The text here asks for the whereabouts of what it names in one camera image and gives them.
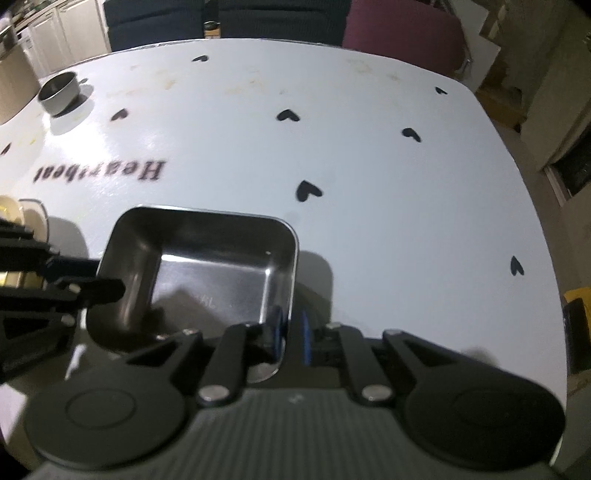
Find small round steel bowl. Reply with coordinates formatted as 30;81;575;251
38;71;80;116

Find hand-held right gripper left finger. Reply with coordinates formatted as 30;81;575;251
124;307;284;408

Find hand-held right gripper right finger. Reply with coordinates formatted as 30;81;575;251
300;311;459;408

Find beige canister with steel lid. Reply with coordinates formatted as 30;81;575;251
0;25;41;126

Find cream bowl with loop handles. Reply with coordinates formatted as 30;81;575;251
0;195;50;288

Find large rectangular steel tray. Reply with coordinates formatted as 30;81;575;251
87;205;299;385

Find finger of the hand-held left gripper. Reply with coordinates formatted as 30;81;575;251
46;277;126;320
0;247;101;278

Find yellow box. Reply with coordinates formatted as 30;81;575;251
561;286;591;376

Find white kitchen cabinets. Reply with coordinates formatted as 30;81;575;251
14;0;112;80

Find dark blue chair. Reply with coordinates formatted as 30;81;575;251
217;0;352;47
104;0;219;52

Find maroon chair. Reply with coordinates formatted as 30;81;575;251
344;0;465;77

